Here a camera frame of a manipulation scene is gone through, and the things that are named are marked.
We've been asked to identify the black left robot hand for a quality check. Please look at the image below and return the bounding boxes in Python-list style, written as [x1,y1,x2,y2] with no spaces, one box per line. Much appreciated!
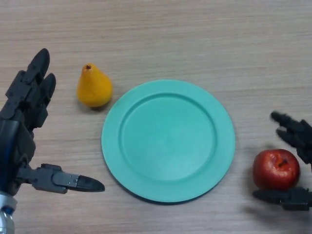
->
[0,48,105,195]

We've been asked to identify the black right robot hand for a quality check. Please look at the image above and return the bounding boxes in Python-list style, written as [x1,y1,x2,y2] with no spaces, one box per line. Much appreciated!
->
[253,111,312,212]

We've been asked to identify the red apple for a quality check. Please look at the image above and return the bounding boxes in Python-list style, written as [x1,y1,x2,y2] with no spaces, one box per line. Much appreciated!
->
[253,149,301,191]

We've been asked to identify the green round plate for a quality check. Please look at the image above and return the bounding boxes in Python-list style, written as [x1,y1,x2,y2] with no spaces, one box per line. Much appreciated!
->
[101,79,236,205]

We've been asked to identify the yellow pear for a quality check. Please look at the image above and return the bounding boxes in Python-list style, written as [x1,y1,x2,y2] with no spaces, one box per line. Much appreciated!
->
[77,63,113,108]

